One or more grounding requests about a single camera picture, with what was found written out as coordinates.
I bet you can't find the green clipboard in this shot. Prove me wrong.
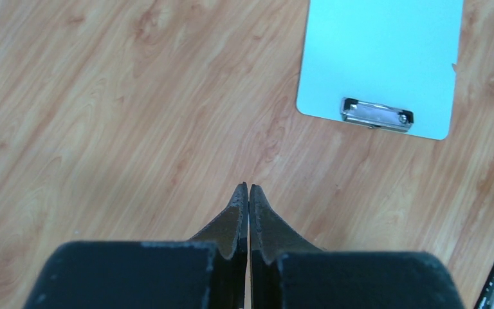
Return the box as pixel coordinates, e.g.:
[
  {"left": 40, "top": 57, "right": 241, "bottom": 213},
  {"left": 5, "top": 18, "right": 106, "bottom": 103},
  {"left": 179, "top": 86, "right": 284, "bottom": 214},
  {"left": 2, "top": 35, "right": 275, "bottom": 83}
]
[{"left": 296, "top": 1, "right": 463, "bottom": 140}]

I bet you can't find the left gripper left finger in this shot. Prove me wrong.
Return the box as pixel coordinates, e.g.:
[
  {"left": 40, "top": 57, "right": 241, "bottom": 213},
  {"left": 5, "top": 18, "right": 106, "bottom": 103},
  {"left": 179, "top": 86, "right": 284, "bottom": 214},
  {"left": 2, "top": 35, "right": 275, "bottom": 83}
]
[{"left": 25, "top": 183, "right": 248, "bottom": 308}]

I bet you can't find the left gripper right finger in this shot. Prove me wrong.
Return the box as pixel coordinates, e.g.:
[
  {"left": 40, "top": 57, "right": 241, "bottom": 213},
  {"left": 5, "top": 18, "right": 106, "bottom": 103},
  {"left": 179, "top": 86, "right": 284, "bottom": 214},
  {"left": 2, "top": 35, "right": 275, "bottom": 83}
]
[{"left": 249, "top": 185, "right": 463, "bottom": 308}]

